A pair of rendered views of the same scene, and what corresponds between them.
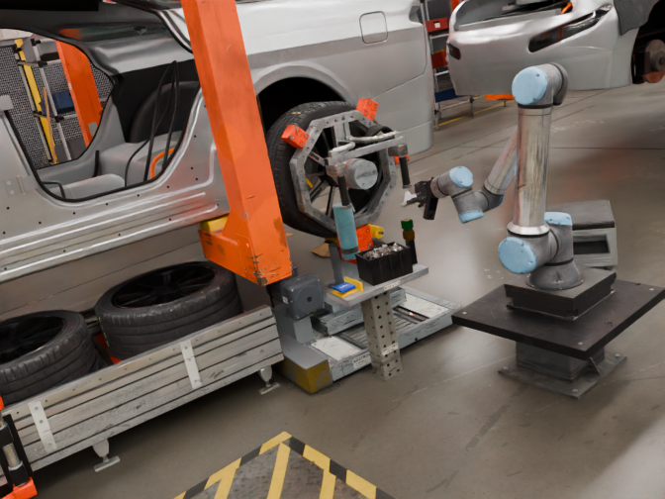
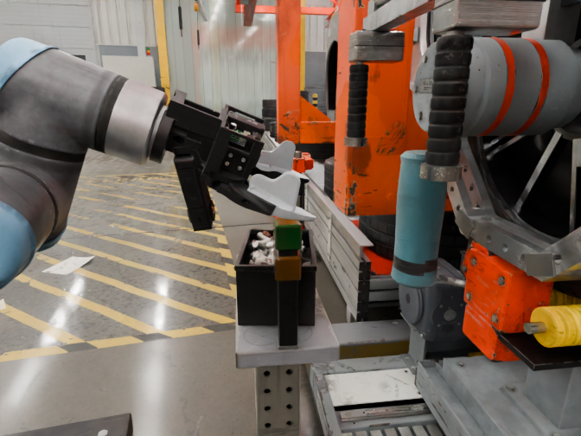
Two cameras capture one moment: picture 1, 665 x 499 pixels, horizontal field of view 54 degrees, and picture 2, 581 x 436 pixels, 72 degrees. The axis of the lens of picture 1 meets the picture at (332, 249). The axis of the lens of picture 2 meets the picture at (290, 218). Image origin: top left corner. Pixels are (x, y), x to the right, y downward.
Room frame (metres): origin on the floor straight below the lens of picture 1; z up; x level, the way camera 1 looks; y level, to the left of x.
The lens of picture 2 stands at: (2.93, -0.87, 0.83)
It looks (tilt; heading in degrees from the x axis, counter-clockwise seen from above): 16 degrees down; 112
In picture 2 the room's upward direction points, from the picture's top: straight up
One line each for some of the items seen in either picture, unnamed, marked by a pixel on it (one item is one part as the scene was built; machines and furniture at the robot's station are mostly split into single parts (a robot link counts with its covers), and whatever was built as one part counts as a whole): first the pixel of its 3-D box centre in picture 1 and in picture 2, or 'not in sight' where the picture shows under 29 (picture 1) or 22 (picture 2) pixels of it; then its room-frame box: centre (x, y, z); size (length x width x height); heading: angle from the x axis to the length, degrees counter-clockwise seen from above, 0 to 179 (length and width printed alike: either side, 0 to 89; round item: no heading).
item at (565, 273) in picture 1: (553, 267); not in sight; (2.38, -0.85, 0.45); 0.19 x 0.19 x 0.10
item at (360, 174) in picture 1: (353, 173); (494, 88); (2.98, -0.16, 0.85); 0.21 x 0.14 x 0.14; 29
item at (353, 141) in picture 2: (343, 191); (357, 104); (2.75, -0.09, 0.83); 0.04 x 0.04 x 0.16
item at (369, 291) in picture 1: (378, 282); (276, 295); (2.61, -0.17, 0.44); 0.43 x 0.17 x 0.03; 119
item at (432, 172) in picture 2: (404, 171); (447, 106); (2.92, -0.39, 0.83); 0.04 x 0.04 x 0.16
